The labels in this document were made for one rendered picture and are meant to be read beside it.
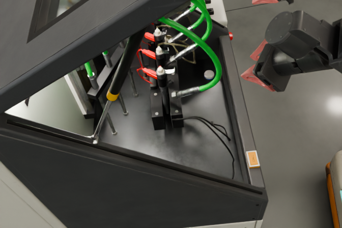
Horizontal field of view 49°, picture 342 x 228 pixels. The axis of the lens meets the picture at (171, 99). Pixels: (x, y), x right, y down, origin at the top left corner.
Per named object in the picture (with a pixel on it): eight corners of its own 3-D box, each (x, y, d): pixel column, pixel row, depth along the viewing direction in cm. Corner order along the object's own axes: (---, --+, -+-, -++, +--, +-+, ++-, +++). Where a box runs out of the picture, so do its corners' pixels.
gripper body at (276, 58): (254, 74, 69) (284, 69, 62) (274, 31, 72) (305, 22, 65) (276, 93, 71) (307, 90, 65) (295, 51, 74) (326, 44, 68)
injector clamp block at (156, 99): (185, 138, 130) (182, 113, 118) (157, 141, 130) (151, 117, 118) (177, 65, 150) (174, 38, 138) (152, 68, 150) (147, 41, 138)
